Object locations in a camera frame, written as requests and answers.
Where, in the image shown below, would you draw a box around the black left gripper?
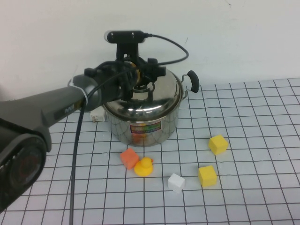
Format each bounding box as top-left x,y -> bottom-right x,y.
84,58 -> 167,100

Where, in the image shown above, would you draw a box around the steel lid with black knob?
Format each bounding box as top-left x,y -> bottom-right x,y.
103,67 -> 183,122

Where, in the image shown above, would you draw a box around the stainless steel pot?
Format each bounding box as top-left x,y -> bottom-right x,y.
101,70 -> 200,148

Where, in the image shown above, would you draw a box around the white power adapter plug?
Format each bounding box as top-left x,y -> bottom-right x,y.
90,106 -> 108,124

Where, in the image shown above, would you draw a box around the orange foam cube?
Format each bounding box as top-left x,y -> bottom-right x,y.
120,148 -> 140,170

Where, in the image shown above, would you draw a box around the yellow rubber duck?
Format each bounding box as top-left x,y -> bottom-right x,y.
134,157 -> 155,178

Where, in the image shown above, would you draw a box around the yellow foam cube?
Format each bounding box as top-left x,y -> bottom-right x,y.
208,134 -> 229,156
198,165 -> 218,188

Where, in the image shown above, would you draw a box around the white foam cube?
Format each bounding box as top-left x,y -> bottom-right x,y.
167,173 -> 186,194

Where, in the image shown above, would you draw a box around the white black grid tablecloth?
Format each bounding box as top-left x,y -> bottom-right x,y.
0,78 -> 300,225

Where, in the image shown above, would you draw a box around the white cable tie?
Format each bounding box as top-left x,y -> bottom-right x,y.
71,79 -> 90,106

